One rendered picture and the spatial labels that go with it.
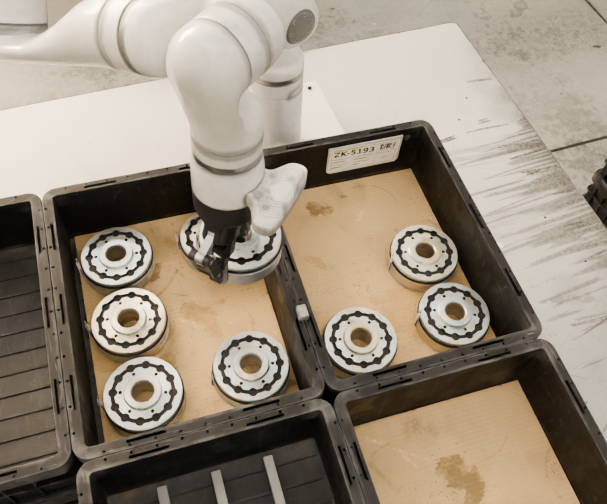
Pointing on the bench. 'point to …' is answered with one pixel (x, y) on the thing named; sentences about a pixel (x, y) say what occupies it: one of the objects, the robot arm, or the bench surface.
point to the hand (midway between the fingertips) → (228, 257)
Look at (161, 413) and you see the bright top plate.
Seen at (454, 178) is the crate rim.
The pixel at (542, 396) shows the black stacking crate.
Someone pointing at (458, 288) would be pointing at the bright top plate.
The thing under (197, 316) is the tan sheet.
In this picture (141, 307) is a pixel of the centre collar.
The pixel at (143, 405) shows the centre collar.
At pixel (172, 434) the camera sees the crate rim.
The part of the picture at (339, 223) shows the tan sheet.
